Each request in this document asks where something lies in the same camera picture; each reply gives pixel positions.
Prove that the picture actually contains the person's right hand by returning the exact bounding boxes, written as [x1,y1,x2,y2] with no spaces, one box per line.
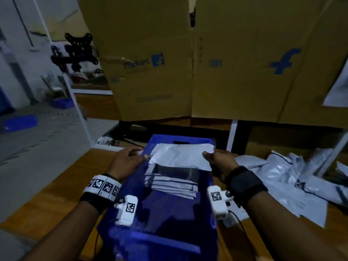
[202,149,240,177]

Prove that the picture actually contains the person's left hand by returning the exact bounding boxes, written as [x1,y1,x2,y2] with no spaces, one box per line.
[106,148,149,183]

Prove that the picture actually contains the grey mailer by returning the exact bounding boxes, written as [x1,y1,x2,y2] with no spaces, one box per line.
[149,143,215,172]

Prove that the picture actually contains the packed white bags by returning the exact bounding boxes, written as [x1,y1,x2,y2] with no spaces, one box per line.
[144,163,201,200]

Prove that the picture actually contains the blue plastic crate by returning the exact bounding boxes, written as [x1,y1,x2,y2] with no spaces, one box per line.
[98,134,219,261]

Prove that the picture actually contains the pile of grey mailer bags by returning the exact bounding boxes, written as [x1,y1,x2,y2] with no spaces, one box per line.
[220,148,348,228]

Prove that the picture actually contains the person's right forearm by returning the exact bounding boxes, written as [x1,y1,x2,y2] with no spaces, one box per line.
[242,190,348,261]

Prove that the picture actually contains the white metal shelf leg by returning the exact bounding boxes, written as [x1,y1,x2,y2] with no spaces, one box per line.
[315,130,348,178]
[225,120,239,153]

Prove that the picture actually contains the left marker wristband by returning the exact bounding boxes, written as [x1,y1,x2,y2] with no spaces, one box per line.
[80,174,123,211]

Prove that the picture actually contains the marker wristband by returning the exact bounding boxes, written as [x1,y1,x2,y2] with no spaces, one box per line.
[80,174,123,211]
[224,166,269,208]

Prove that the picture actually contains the right marker wristband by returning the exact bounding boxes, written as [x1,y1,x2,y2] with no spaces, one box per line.
[224,166,269,208]

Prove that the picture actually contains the wooden table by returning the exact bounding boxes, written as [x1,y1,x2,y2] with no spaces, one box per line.
[0,146,348,261]

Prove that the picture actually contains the small blue crate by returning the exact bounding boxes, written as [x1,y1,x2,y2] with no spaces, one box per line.
[52,97,76,110]

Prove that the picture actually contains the flat blue tray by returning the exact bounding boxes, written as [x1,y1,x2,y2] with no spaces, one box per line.
[3,114,39,133]

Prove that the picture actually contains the white printed paper sheet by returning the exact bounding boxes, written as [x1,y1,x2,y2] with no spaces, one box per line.
[322,58,348,108]

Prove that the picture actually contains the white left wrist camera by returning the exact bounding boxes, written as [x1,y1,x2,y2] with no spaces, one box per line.
[115,194,139,227]

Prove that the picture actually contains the white metal rack frame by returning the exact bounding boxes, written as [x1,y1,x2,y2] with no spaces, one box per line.
[30,0,127,153]

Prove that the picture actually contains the black metal bracket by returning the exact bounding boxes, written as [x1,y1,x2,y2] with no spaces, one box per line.
[50,32,100,73]

